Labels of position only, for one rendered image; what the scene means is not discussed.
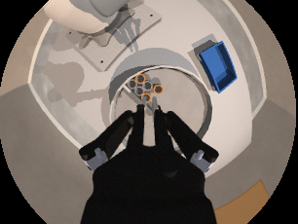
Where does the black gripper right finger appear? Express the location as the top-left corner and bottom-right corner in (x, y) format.
(152, 96), (219, 178)

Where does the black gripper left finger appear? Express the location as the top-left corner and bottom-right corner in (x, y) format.
(79, 96), (147, 177)

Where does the blue plastic crate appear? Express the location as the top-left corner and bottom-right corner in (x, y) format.
(195, 41), (238, 93)

